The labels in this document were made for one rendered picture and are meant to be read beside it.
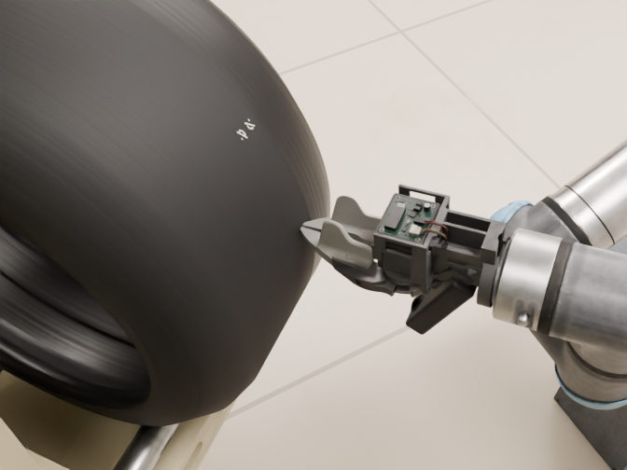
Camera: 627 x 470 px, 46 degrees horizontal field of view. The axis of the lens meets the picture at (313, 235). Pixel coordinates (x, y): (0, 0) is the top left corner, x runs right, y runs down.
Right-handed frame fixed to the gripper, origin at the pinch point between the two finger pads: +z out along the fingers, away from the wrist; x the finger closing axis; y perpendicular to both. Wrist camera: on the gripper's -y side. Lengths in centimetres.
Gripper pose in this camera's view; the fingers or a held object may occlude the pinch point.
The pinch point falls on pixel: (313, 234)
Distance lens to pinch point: 78.7
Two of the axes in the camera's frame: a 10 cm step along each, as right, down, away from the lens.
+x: -4.1, 7.2, -5.6
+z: -9.0, -2.5, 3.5
